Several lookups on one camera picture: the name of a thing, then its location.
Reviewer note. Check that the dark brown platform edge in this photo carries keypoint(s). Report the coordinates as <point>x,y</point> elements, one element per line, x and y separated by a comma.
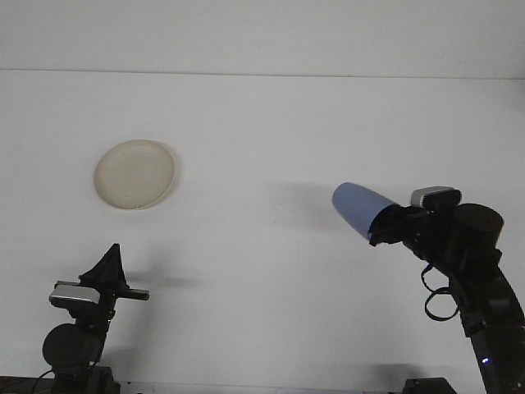
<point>16,386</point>

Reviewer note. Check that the pale blue cup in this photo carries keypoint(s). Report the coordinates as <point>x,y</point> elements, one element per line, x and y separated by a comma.
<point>357,205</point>

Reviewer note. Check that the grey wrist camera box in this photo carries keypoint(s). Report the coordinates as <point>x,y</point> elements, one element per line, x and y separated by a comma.
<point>432,195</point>
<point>74,293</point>

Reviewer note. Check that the pale round plate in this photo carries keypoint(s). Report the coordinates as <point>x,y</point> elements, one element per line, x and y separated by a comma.
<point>135,174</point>

